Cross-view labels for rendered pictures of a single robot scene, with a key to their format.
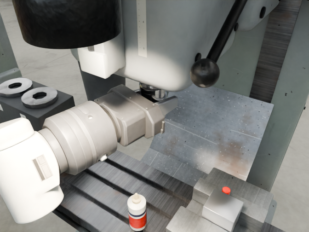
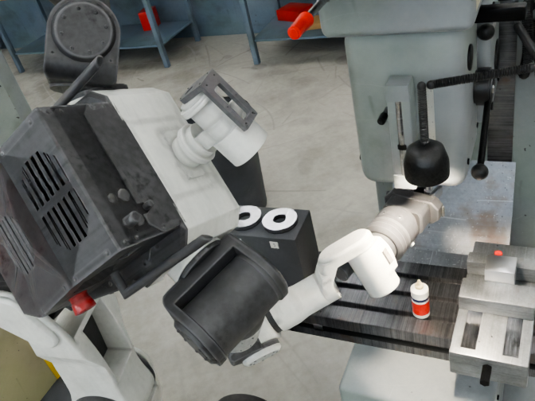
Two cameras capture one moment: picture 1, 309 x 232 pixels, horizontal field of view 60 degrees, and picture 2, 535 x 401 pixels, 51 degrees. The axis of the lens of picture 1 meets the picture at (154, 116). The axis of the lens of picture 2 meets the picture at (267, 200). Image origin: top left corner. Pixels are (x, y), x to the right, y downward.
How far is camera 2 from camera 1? 0.80 m
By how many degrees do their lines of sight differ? 2
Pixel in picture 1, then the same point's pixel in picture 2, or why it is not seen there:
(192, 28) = (465, 148)
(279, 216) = not seen: outside the picture
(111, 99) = (397, 201)
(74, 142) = (400, 235)
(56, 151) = (390, 244)
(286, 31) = (509, 93)
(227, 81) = not seen: hidden behind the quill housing
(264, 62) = (494, 124)
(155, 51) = not seen: hidden behind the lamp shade
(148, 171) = (406, 266)
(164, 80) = (451, 180)
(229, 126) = (474, 196)
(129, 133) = (423, 222)
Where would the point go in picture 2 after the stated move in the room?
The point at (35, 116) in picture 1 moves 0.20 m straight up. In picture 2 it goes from (290, 239) to (274, 172)
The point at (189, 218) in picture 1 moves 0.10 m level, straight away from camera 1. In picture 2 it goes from (474, 284) to (464, 254)
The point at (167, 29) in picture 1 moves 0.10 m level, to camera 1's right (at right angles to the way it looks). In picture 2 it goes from (451, 153) to (505, 138)
